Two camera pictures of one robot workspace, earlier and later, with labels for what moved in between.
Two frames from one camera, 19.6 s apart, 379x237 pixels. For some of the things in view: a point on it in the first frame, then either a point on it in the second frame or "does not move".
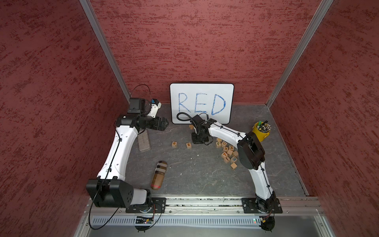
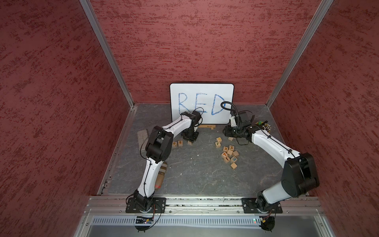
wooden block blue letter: x=234 y=159 does not move
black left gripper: x=162 y=126 → x=192 y=139
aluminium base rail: x=210 y=206 does not move
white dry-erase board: x=215 y=100 does not move
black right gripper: x=195 y=140 → x=227 y=131
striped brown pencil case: x=158 y=176 does not move
